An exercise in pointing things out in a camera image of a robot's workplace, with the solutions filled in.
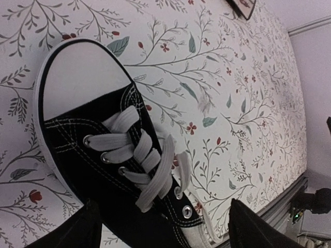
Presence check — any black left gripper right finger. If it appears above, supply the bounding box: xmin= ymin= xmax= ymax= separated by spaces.
xmin=228 ymin=199 xmax=313 ymax=247

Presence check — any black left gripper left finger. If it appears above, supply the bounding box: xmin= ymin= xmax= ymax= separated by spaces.
xmin=28 ymin=200 xmax=102 ymax=248

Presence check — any black canvas sneaker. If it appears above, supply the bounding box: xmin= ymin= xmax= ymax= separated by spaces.
xmin=34 ymin=38 xmax=213 ymax=247

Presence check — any white shoelace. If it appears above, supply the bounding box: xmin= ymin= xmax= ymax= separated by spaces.
xmin=83 ymin=106 xmax=191 ymax=212

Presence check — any square floral ceramic plate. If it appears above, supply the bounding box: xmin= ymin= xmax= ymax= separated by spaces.
xmin=226 ymin=0 xmax=257 ymax=20

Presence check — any aluminium front frame rail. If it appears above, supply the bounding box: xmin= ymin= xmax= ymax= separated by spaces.
xmin=209 ymin=174 xmax=310 ymax=246

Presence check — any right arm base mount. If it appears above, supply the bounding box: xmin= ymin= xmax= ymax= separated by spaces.
xmin=290 ymin=188 xmax=330 ymax=224

